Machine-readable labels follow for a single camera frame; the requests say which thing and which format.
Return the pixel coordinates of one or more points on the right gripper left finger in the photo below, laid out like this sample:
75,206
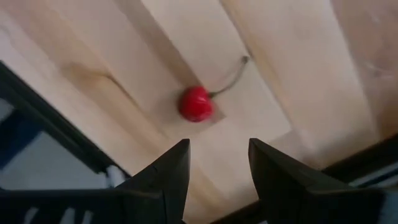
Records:
161,193

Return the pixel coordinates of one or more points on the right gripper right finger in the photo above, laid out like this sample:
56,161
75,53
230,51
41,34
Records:
295,199

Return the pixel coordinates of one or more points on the red toy cherry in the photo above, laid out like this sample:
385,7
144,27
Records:
196,104

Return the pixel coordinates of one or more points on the black aluminium table frame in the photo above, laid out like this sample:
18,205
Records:
46,116

